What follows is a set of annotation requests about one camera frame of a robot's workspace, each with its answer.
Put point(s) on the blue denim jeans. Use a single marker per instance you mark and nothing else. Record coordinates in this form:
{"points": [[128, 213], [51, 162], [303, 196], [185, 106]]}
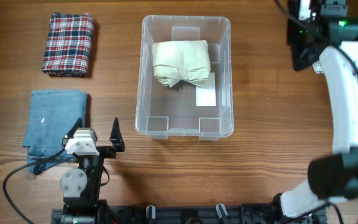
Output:
{"points": [[52, 114]]}

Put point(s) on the black garment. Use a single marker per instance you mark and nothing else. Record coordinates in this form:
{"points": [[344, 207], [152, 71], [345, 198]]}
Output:
{"points": [[303, 56]]}

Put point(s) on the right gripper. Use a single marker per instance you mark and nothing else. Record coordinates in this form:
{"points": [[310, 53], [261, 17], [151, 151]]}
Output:
{"points": [[291, 27]]}

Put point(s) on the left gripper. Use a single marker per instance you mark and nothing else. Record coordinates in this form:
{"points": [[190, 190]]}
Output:
{"points": [[110, 152]]}

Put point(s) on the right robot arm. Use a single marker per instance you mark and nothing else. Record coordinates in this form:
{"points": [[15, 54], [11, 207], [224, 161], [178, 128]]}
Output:
{"points": [[333, 43]]}

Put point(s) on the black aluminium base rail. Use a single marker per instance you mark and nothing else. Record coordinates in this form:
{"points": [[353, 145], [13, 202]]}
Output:
{"points": [[242, 214]]}

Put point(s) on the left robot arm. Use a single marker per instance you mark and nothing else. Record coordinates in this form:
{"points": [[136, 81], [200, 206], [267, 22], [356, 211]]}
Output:
{"points": [[81, 186]]}

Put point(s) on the cream white cloth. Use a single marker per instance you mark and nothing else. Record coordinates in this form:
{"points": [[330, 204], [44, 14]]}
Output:
{"points": [[187, 60]]}

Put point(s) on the red plaid shirt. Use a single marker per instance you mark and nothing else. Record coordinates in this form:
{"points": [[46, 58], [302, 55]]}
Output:
{"points": [[68, 45]]}

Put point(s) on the clear plastic storage bin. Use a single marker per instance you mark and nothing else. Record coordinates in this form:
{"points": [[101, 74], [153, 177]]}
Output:
{"points": [[162, 111]]}

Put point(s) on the white printed t-shirt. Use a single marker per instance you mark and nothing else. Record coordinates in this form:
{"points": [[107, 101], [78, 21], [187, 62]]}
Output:
{"points": [[317, 68]]}

